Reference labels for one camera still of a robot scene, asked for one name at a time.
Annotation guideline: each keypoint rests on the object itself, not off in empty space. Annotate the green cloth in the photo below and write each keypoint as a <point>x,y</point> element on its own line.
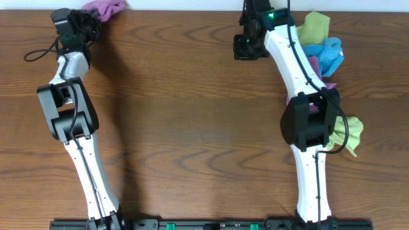
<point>314,29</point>
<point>355,127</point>

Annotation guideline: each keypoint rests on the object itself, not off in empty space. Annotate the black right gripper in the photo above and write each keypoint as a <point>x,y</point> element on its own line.
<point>243,51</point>

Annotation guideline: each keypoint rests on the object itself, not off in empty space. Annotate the upper green cloth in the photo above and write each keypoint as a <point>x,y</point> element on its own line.
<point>314,29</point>

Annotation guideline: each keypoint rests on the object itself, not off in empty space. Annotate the lower green cloth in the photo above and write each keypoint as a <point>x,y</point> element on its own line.
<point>355,127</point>

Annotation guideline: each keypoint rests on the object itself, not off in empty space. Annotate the dark purple cloth in pile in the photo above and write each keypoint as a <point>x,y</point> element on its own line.
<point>313,60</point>

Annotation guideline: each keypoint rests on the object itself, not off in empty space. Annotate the blue cloth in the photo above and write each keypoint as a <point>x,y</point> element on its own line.
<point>329,54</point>

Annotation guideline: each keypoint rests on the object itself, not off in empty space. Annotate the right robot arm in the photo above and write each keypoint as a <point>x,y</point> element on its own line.
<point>309,118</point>

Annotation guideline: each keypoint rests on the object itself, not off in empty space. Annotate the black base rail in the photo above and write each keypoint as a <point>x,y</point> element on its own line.
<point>270,224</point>

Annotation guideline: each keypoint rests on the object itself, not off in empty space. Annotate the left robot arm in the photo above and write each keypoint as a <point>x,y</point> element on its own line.
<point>71,117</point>

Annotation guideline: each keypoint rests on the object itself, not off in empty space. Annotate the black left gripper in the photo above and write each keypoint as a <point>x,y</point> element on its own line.
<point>85,24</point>

